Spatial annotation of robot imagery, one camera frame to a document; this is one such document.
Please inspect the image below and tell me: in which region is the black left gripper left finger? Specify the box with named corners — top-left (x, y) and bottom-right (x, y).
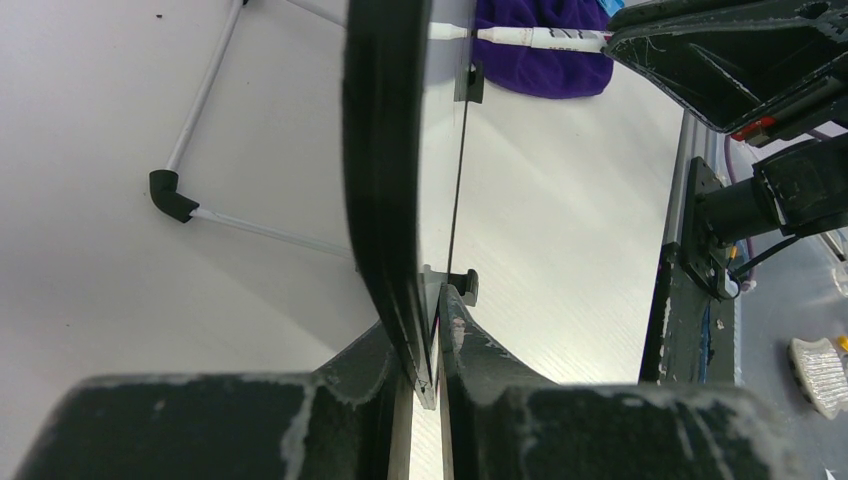
top-left (16, 324), bottom-right (401, 479)

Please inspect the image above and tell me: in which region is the black framed whiteboard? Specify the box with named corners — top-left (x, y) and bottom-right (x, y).
top-left (148, 1), bottom-right (483, 410)

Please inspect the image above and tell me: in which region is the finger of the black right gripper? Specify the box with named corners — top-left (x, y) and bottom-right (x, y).
top-left (604, 0), bottom-right (847, 134)

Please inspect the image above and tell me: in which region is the purple cloth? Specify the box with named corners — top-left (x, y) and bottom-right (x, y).
top-left (473, 0), bottom-right (613, 100)

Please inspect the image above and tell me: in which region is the blue patterned cloth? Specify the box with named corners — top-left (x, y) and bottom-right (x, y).
top-left (597, 0), bottom-right (627, 17)

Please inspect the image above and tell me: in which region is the white bristle brush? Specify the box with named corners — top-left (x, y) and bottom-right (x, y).
top-left (787, 335), bottom-right (847, 420)

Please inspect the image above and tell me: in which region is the white whiteboard marker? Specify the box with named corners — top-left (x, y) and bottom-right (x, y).
top-left (428, 22), bottom-right (613, 53)

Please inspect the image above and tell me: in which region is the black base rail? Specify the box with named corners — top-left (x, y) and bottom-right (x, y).
top-left (638, 243), bottom-right (736, 385)

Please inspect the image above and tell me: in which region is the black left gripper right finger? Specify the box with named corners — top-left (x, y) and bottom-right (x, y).
top-left (438, 284), bottom-right (805, 479)

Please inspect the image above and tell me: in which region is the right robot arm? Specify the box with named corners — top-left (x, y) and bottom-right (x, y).
top-left (604, 1), bottom-right (847, 296)

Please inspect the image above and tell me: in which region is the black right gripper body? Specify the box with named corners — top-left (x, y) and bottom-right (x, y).
top-left (730, 76), bottom-right (847, 147)

